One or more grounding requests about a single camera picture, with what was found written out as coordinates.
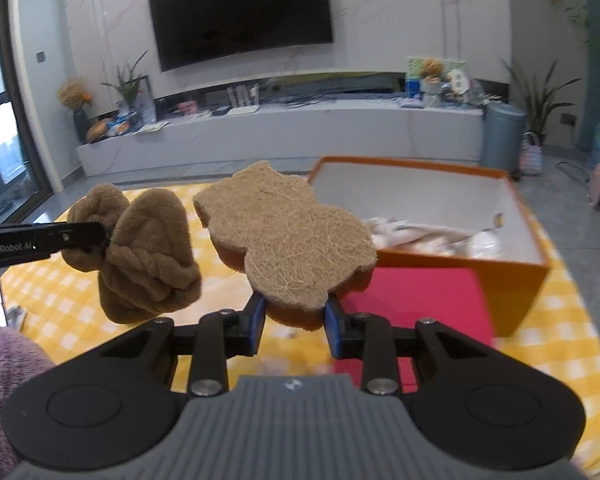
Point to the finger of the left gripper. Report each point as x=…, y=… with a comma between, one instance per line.
x=24, y=243

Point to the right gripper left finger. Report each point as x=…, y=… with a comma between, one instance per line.
x=221, y=336

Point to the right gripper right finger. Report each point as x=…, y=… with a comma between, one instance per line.
x=367, y=339

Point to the brown knotted plush toy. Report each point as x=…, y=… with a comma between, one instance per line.
x=146, y=265

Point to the brown bear-shaped sponge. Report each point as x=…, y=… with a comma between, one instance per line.
x=293, y=250

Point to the white plastic bundle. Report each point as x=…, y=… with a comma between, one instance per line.
x=416, y=238

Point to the white tissue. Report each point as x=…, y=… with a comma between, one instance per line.
x=484, y=245

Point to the red box with pink balls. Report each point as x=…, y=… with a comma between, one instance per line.
x=403, y=296

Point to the purple fluffy rug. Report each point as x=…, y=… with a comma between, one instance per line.
x=20, y=360

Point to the orange cardboard box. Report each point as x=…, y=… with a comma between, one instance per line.
x=459, y=202

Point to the dried yellow flower vase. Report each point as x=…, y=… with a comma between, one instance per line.
x=74, y=95

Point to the yellow checkered tablecloth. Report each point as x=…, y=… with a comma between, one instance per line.
x=65, y=319

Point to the white tv console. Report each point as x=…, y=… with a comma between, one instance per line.
x=351, y=127

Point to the small green potted plant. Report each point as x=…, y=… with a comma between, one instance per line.
x=127, y=82

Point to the white wifi router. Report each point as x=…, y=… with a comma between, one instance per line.
x=243, y=99

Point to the grey round trash bin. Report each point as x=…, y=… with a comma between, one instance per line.
x=502, y=129

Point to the teddy bear figure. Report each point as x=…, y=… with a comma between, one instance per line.
x=431, y=82

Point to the black wall television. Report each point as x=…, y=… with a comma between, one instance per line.
x=193, y=31

